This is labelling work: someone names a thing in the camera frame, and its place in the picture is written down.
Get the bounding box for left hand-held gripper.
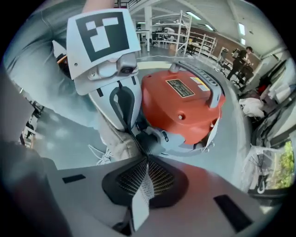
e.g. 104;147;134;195
66;8;143;133

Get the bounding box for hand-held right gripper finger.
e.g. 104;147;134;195
46;155;265;237

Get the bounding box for red canister vacuum cleaner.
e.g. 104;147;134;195
135;60;227;156

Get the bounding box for person's left forearm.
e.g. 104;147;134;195
82;0;116;13

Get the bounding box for white plastic bag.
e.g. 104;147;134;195
240;143;282;196

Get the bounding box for person's light blue jeans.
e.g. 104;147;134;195
2;0;106;130

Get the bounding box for black framed glass door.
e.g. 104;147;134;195
275;140;296;189

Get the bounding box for white crumpled cloth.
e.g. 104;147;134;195
239;97;265;119

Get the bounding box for white metal rack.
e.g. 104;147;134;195
185;32;218;58
151;10;193;57

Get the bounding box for black office chair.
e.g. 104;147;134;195
217;47;233;72

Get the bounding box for white cable bundle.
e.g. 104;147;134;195
88;143;113;167

